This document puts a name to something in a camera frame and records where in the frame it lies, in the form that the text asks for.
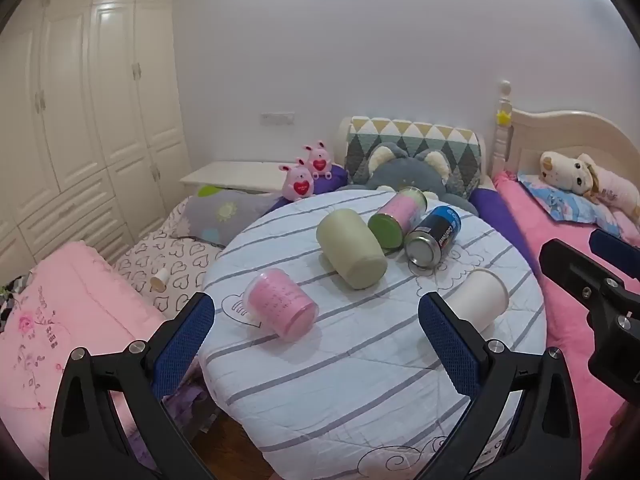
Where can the heart patterned sheet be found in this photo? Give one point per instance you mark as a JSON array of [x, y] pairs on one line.
[[175, 255]]

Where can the clear pink cup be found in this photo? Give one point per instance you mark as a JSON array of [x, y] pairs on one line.
[[280, 302]]

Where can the blue printed pillow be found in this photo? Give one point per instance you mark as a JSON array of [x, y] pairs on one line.
[[555, 200]]

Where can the diamond pattern cushion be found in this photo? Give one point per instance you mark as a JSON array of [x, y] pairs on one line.
[[425, 135]]

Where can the grey flower pillow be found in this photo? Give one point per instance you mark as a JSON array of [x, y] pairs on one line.
[[225, 212]]

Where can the round table striped cloth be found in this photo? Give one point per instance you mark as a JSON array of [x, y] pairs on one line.
[[325, 385]]

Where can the cream bed headboard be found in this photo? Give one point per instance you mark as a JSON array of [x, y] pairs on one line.
[[565, 130]]

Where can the yellow star sticker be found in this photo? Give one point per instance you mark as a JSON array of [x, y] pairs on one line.
[[503, 117]]

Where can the pink can with green base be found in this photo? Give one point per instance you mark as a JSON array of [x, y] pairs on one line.
[[400, 212]]

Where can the cream wardrobe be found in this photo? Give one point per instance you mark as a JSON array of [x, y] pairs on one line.
[[90, 85]]

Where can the blue and black can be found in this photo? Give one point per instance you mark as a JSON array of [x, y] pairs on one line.
[[435, 232]]

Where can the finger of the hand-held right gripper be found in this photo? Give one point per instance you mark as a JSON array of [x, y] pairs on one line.
[[575, 272], [612, 247]]

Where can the small white cup on bed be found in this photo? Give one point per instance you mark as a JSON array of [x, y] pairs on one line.
[[161, 280]]

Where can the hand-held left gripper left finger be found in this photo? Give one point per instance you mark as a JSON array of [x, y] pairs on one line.
[[182, 345]]

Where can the pink plush rabbit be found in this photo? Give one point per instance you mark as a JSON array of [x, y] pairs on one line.
[[299, 185], [319, 162]]

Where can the cream plush toy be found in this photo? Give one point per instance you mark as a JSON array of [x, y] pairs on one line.
[[562, 172]]

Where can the pink embroidered quilt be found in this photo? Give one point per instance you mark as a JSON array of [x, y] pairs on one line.
[[65, 300]]

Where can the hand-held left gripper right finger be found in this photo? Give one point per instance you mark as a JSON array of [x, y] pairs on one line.
[[450, 347]]

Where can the pale green cup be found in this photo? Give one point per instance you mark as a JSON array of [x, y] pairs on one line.
[[350, 247]]

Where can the grey plush animal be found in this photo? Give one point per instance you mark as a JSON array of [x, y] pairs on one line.
[[405, 172]]

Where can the black and white cloth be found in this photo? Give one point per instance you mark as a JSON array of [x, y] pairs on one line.
[[10, 300]]

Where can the white bedside table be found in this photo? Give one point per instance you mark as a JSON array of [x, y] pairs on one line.
[[235, 175]]

